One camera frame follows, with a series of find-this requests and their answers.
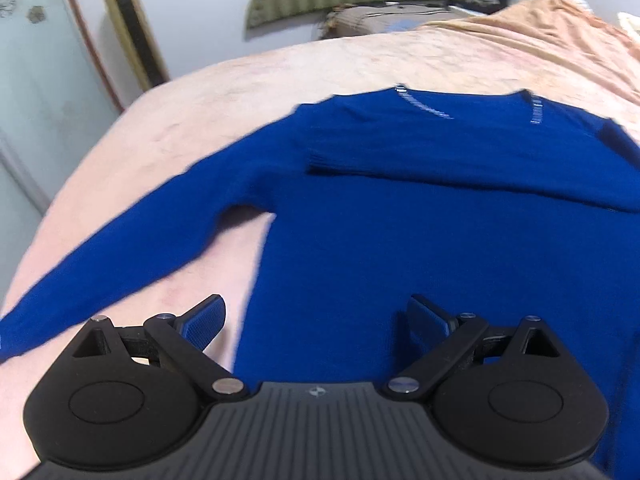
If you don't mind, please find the glass wardrobe door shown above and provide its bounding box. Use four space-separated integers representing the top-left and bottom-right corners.
0 0 124 221

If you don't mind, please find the blue knit sweater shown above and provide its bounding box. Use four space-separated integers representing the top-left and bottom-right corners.
1 87 639 479

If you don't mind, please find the dark patterned garment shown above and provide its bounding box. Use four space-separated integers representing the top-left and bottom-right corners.
448 0 509 14

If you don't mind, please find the brown patterned pillow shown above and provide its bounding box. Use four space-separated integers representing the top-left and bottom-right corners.
319 4 470 39

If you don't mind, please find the gold tower fan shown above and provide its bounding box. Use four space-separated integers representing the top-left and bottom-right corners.
104 0 169 91

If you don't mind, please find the orange blanket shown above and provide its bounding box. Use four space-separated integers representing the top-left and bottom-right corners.
425 0 639 105

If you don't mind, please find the pink floral bed sheet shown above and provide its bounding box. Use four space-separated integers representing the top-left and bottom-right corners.
1 26 639 479

